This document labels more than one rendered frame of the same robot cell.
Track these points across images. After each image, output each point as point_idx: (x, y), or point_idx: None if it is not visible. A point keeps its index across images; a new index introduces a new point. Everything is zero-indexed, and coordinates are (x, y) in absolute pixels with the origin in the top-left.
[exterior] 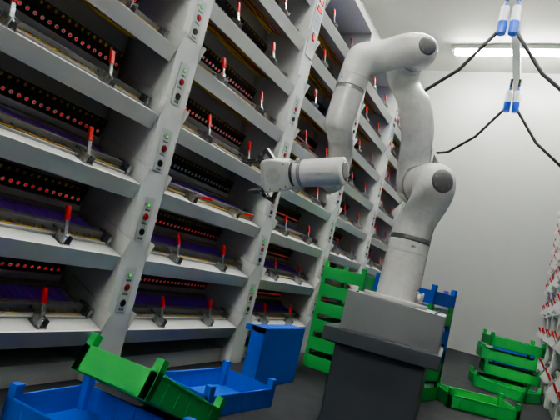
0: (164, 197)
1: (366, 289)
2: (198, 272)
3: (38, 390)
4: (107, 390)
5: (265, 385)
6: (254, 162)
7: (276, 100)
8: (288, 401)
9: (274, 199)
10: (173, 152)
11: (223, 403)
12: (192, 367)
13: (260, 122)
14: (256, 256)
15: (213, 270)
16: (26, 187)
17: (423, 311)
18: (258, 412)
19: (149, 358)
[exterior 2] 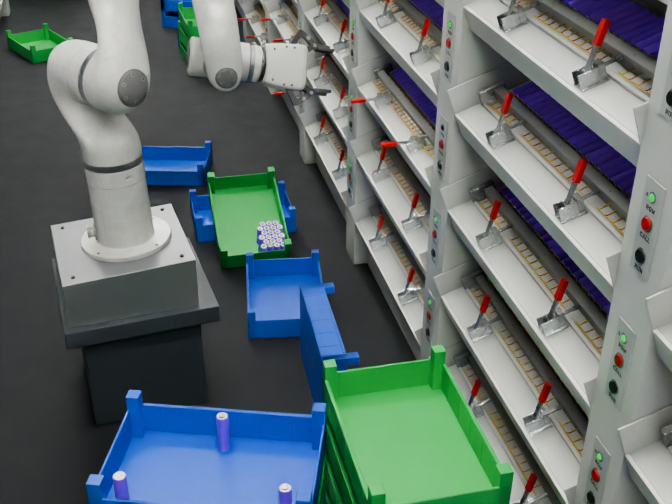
0: (360, 92)
1: (169, 228)
2: (385, 207)
3: (336, 225)
4: (328, 253)
5: (261, 320)
6: (314, 50)
7: None
8: (255, 368)
9: (291, 102)
10: (358, 40)
11: (220, 251)
12: (394, 341)
13: None
14: (430, 240)
15: (397, 218)
16: None
17: (76, 221)
18: (240, 319)
19: (384, 285)
